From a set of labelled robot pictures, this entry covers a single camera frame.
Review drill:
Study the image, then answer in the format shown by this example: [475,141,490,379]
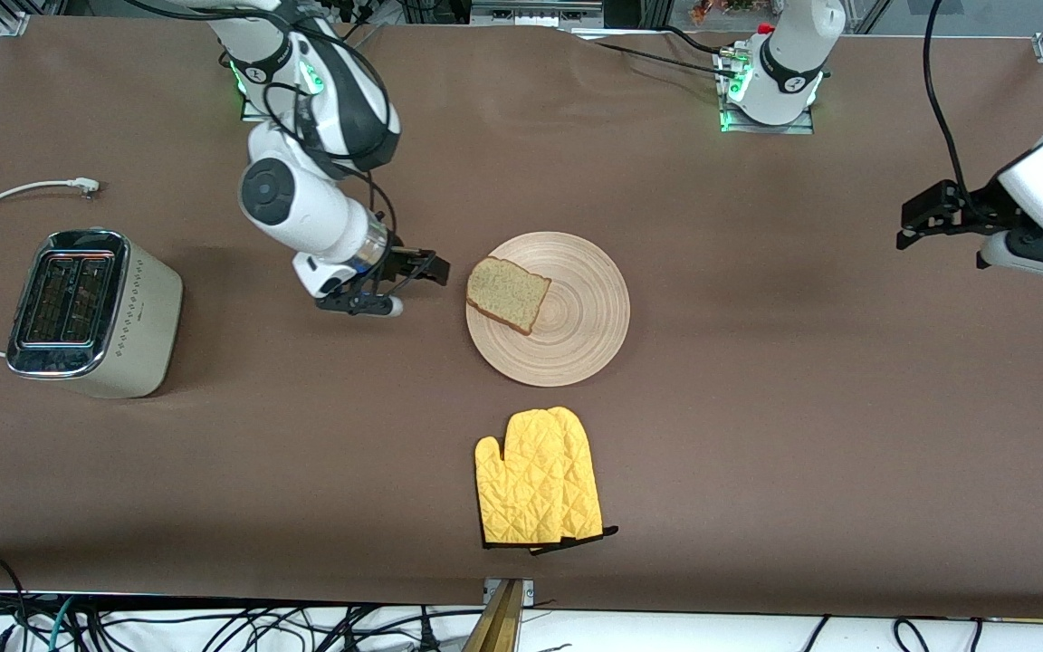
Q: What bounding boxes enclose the white toaster power cable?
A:
[0,177,101,360]

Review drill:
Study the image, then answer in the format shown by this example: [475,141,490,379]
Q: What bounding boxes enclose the yellow quilted oven mitt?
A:
[474,409,574,550]
[531,407,619,555]

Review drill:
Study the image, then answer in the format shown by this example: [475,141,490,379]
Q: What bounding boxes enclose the brass coloured bar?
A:
[463,580,527,652]

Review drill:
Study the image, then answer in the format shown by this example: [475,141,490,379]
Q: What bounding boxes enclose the black cable to arm base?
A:
[587,25,740,73]

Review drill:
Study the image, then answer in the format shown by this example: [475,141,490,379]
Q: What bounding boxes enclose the round wooden plate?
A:
[465,232,631,388]

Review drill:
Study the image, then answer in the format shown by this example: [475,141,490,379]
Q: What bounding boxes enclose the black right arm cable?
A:
[123,0,400,250]

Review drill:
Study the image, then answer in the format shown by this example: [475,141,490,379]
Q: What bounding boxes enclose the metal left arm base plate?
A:
[719,50,817,135]

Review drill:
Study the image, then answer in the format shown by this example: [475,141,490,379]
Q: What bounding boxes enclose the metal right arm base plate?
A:
[241,54,341,123]

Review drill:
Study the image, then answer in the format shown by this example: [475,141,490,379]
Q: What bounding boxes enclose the teal cable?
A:
[49,596,79,652]

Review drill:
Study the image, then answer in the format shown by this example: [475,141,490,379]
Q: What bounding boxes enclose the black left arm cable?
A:
[923,0,975,205]

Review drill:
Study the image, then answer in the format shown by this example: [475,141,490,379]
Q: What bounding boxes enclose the tangled black cables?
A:
[69,598,486,652]

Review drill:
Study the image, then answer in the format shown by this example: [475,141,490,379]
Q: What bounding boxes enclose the aluminium frame profile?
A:
[472,0,604,28]

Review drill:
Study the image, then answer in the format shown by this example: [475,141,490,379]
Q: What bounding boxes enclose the cream and chrome toaster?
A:
[5,228,184,399]

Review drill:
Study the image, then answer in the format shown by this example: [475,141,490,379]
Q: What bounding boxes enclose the slice of brown bread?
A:
[466,256,552,337]

